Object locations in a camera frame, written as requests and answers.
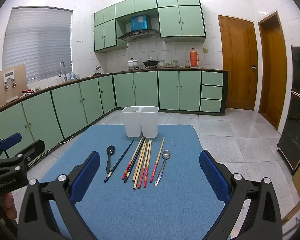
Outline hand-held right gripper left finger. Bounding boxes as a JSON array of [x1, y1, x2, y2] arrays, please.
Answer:
[[17, 151, 101, 240]]

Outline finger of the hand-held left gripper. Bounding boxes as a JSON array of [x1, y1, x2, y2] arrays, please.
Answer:
[[0, 133, 22, 162], [15, 140, 46, 170]]

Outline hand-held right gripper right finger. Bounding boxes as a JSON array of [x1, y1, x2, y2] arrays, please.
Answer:
[[199, 150, 283, 240]]

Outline black plastic spoon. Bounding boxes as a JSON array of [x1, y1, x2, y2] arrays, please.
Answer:
[[106, 145, 116, 175]]

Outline black chopstick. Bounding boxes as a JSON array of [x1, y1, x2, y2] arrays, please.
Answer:
[[104, 140, 135, 183], [124, 138, 146, 183]]

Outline bamboo chopstick red patterned end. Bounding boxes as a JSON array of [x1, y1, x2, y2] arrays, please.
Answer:
[[122, 137, 144, 180], [144, 140, 152, 189], [150, 137, 165, 183], [138, 140, 151, 189]]

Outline metal spoon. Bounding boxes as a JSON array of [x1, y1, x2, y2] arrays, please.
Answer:
[[154, 150, 171, 186]]

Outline white two-compartment utensil holder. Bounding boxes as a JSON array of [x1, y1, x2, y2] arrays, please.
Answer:
[[122, 106, 159, 138]]

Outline person's left hand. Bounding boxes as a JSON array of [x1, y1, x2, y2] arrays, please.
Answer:
[[0, 192, 18, 222]]

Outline plain bamboo chopstick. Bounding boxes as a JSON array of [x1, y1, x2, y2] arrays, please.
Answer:
[[133, 140, 149, 189], [132, 140, 147, 182]]

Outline green lower kitchen cabinets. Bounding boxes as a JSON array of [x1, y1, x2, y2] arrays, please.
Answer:
[[0, 70, 229, 160]]

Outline wooden board with clips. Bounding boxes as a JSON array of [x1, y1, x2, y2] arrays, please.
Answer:
[[0, 64, 27, 109]]

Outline blue table mat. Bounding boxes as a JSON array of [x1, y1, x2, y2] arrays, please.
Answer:
[[39, 124, 231, 240]]

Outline metal kitchen faucet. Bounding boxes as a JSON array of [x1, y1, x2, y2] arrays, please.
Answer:
[[59, 61, 68, 83]]

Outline black glass-door cabinet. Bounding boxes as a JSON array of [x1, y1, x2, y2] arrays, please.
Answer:
[[277, 45, 300, 175]]

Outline grey window blind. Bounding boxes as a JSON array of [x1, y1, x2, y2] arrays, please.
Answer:
[[3, 7, 73, 83]]

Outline plain wooden door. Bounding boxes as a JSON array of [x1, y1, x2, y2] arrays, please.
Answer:
[[258, 11, 287, 130]]

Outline orange thermos flask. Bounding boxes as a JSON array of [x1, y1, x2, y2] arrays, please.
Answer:
[[190, 48, 200, 68]]

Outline white lidded pot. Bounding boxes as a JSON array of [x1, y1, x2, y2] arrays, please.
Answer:
[[127, 58, 140, 70]]

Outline black wok with lid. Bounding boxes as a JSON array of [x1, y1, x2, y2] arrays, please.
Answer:
[[143, 58, 158, 69]]

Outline range hood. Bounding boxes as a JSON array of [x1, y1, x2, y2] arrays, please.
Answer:
[[118, 29, 160, 43]]

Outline white cable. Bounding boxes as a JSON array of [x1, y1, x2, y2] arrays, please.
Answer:
[[48, 134, 74, 153]]

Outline wooden door with handle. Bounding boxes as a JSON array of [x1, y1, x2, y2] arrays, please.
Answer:
[[218, 15, 258, 111]]

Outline green wall cabinets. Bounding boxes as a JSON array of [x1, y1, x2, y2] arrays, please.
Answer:
[[94, 0, 206, 53]]

